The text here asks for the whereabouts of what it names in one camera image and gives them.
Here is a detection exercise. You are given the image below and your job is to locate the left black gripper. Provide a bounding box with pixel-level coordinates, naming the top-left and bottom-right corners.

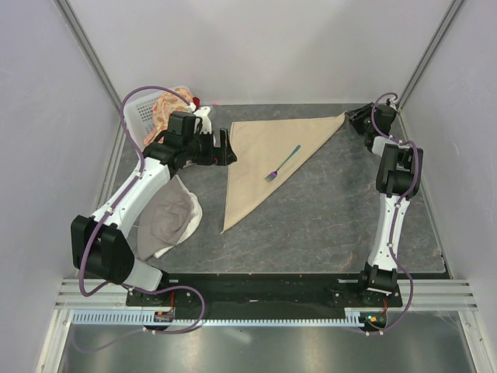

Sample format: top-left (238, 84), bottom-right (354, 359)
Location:
top-left (183, 129), bottom-right (236, 167)

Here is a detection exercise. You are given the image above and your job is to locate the beige cloth napkin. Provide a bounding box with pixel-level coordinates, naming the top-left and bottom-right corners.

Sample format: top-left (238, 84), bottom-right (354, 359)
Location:
top-left (223, 113), bottom-right (345, 232)

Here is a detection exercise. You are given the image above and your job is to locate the iridescent rainbow fork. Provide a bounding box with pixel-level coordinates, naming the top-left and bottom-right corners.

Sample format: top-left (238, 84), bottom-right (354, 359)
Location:
top-left (264, 145), bottom-right (301, 182)

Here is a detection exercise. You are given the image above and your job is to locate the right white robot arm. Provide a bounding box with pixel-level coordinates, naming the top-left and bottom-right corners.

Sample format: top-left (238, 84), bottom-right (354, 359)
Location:
top-left (346, 99), bottom-right (424, 306)

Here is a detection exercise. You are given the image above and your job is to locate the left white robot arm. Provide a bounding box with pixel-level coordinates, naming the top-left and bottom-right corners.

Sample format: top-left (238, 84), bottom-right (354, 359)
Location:
top-left (71, 106), bottom-right (237, 305)

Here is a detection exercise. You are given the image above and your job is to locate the orange floral cloth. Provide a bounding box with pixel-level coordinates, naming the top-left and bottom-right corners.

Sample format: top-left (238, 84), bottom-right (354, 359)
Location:
top-left (144, 86), bottom-right (193, 146)

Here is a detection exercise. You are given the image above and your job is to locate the grey cloth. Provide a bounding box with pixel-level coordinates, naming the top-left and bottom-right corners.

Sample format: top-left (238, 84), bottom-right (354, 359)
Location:
top-left (137, 176), bottom-right (193, 260)

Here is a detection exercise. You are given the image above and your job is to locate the white plastic basket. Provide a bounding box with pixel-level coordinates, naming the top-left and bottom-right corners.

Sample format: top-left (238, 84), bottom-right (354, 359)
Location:
top-left (124, 91), bottom-right (197, 151)

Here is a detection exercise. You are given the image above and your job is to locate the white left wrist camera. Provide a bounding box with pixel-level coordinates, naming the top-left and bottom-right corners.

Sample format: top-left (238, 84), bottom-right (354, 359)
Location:
top-left (193, 106), bottom-right (212, 134)

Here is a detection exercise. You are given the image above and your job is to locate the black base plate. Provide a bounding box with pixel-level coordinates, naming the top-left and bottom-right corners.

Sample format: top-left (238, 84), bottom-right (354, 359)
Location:
top-left (123, 271), bottom-right (401, 312)

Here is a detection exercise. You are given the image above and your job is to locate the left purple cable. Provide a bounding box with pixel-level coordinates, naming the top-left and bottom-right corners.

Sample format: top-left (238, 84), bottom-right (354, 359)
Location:
top-left (72, 85), bottom-right (197, 353)

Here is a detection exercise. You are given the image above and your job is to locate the slotted cable duct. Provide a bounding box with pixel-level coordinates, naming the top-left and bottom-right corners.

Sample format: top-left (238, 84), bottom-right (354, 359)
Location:
top-left (71, 309), bottom-right (364, 327)

